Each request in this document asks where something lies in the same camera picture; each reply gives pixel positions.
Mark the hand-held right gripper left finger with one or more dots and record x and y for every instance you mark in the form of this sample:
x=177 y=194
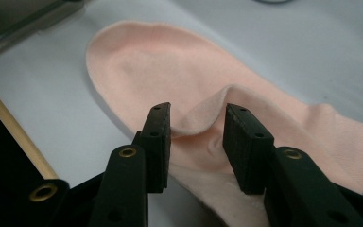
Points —
x=126 y=189

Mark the translucent grey box lid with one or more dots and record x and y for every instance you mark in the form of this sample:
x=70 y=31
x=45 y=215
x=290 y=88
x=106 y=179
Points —
x=12 y=22

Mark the white table cover sheet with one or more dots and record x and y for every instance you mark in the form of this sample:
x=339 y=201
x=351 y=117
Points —
x=296 y=41

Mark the pink sock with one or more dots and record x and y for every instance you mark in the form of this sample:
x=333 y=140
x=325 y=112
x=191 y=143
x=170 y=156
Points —
x=157 y=69
x=220 y=195

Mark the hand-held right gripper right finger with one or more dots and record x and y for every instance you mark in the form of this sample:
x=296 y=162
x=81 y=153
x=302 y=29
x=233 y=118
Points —
x=283 y=189

